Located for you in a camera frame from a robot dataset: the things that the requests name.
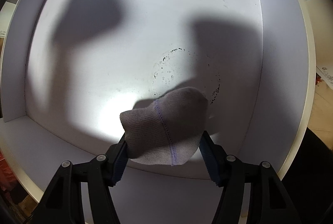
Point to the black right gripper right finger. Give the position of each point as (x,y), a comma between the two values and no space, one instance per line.
(270,202)

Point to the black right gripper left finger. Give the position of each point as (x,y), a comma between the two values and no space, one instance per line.
(62,199)

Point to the grey sock purple stitching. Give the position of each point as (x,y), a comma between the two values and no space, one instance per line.
(168,130)

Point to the white drawer box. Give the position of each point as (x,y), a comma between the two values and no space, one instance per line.
(69,68)

